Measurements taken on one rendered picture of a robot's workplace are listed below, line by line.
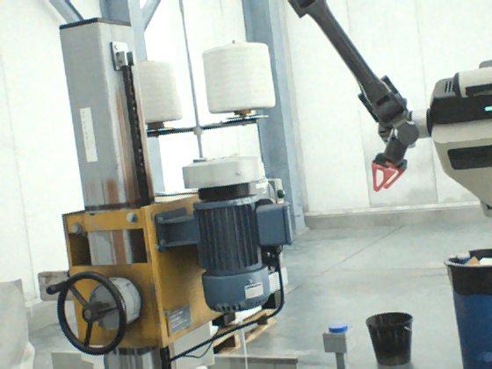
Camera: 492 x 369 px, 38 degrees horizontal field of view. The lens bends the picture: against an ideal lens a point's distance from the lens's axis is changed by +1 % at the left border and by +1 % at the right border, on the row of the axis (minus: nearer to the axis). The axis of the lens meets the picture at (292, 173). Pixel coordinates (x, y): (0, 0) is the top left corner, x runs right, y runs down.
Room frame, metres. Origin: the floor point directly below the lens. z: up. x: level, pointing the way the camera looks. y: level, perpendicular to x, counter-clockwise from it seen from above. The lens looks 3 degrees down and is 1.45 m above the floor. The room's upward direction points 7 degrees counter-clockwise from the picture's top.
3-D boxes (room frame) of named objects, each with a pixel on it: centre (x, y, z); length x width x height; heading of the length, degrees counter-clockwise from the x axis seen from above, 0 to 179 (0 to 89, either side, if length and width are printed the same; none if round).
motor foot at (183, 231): (1.58, 0.25, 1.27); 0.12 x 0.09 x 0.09; 154
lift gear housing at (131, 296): (1.53, 0.42, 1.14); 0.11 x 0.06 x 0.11; 64
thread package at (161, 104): (1.83, 0.34, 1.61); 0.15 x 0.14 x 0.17; 64
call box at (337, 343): (2.14, -0.08, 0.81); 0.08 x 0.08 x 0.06; 64
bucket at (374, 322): (4.29, -0.48, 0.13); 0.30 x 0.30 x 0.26
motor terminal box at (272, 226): (1.58, 0.05, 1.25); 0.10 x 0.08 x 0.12; 179
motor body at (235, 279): (1.58, 0.16, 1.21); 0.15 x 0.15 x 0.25
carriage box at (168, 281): (1.71, 0.36, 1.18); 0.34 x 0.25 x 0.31; 154
